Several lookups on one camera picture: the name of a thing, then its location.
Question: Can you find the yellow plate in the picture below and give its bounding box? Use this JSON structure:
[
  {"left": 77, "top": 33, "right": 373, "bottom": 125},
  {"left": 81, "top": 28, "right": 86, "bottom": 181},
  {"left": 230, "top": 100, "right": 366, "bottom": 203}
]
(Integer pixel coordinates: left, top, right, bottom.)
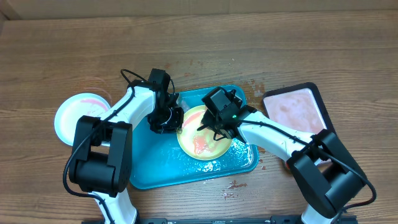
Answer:
[{"left": 177, "top": 105, "right": 232, "bottom": 161}]

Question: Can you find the light blue plate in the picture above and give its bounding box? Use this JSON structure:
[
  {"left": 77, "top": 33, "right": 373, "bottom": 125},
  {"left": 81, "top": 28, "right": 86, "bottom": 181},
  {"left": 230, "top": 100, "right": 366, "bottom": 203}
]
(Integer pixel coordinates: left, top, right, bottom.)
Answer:
[{"left": 54, "top": 93, "right": 111, "bottom": 146}]

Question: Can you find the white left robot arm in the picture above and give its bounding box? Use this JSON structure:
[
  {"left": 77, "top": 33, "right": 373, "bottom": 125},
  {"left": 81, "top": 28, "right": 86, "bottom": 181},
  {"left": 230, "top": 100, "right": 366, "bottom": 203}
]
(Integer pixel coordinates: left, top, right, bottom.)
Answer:
[{"left": 63, "top": 73, "right": 183, "bottom": 223}]

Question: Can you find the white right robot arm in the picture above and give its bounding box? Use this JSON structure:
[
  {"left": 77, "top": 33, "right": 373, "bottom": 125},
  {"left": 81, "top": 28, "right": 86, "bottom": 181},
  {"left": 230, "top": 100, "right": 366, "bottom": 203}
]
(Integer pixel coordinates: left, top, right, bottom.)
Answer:
[{"left": 202, "top": 103, "right": 374, "bottom": 223}]

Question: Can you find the black tray with red water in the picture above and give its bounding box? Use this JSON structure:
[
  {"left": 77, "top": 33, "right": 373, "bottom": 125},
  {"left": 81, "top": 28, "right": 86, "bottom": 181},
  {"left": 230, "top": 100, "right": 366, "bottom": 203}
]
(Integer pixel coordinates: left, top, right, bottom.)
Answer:
[{"left": 262, "top": 82, "right": 335, "bottom": 134}]

